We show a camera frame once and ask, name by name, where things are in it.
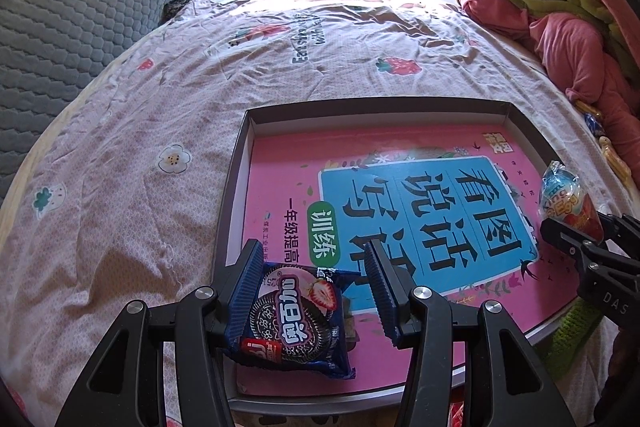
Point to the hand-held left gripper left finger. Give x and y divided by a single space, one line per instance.
247 282

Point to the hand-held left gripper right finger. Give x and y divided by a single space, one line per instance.
380 294

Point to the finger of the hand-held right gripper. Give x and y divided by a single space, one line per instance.
560 234
622 222

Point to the egg toy packet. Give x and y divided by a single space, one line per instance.
562 192

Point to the blue cookie packet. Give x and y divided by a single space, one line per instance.
295 317

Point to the green fuzzy scrunchie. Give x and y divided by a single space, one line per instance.
575 332

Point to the grey cardboard box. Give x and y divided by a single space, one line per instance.
375 119

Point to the long yellow snack packet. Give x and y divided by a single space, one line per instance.
616 159

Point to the blue snack packet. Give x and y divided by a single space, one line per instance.
595 126

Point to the pink book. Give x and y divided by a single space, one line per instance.
280 177

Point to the small yellow snack packet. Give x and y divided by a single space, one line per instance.
587 108

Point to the pink fleece blanket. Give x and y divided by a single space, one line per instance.
575 52

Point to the pink printed bed sheet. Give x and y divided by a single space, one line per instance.
150 132

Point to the blue patterned cloth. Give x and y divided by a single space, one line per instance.
192 2

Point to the grey quilted cover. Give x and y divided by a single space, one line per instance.
75 32

